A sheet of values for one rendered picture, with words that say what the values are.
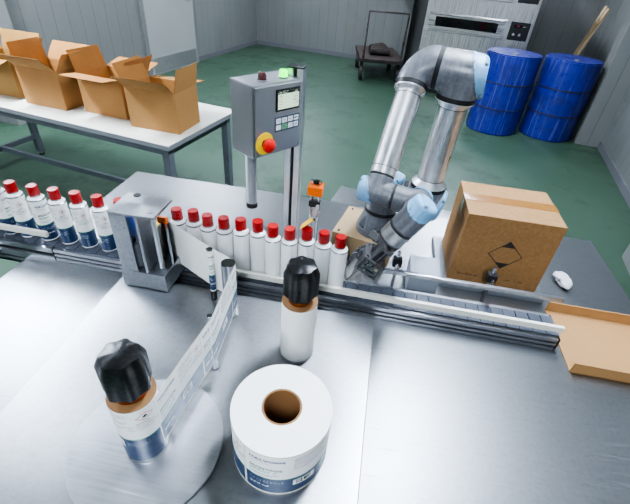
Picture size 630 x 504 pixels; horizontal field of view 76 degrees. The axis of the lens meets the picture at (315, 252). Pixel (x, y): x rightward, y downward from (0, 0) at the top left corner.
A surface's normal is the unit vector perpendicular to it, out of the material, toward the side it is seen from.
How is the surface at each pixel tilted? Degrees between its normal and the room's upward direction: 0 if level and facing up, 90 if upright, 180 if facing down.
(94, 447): 0
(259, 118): 90
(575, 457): 0
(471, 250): 90
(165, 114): 90
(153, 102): 90
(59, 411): 0
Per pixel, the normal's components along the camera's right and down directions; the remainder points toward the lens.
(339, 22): -0.36, 0.54
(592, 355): 0.07, -0.80
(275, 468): -0.07, 0.59
